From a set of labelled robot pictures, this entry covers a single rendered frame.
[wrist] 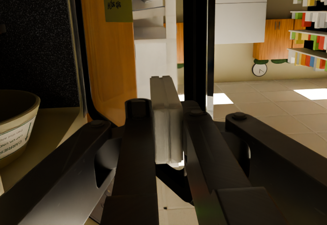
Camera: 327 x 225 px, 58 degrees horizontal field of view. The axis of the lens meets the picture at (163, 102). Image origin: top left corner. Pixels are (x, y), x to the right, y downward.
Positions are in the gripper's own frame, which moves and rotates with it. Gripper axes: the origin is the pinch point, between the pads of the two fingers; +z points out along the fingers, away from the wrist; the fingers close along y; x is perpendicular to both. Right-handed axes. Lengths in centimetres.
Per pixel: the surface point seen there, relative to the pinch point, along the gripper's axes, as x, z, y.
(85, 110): -9.8, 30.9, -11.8
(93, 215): -14.8, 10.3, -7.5
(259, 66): -108, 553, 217
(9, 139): -5.7, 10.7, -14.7
